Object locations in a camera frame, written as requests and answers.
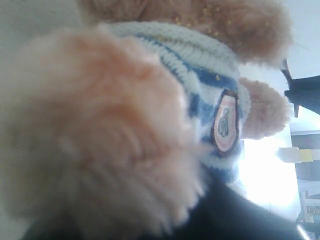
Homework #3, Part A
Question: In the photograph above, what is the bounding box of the brown teddy bear striped sweater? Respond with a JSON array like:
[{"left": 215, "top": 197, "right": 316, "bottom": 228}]
[{"left": 0, "top": 0, "right": 292, "bottom": 240}]

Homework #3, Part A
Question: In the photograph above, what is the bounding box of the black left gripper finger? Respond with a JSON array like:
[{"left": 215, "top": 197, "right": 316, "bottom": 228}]
[{"left": 24, "top": 174, "right": 308, "bottom": 240}]

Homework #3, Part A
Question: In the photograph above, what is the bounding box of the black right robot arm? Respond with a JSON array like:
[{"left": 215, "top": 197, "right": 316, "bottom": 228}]
[{"left": 281, "top": 59, "right": 320, "bottom": 118}]

